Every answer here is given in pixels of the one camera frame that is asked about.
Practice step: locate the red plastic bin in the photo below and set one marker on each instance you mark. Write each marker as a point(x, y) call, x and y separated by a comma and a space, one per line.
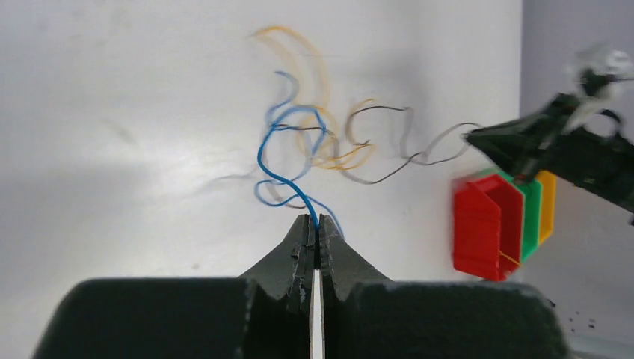
point(487, 227)

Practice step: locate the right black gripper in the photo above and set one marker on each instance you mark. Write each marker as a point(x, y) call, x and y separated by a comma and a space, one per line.
point(527, 145)

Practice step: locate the yellow plastic bin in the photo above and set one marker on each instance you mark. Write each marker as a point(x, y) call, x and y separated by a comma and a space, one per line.
point(548, 198)

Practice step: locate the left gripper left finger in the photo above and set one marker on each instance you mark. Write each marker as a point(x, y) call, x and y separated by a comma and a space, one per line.
point(286, 272)

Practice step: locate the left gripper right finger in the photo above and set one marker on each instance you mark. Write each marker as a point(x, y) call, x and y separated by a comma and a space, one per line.
point(342, 268)

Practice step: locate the green plastic bin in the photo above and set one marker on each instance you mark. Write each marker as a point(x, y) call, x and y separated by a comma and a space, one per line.
point(532, 193)

